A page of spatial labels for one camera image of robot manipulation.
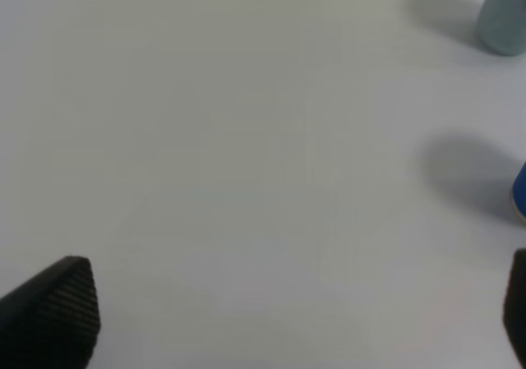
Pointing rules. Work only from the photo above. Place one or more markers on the teal plastic cup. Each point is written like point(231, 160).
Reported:
point(501, 26)

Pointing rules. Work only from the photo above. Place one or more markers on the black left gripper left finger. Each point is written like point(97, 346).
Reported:
point(52, 320)

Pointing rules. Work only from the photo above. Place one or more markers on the blue sleeved glass cup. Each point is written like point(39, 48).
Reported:
point(518, 195)

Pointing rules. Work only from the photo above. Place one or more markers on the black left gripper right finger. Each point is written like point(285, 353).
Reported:
point(514, 307)

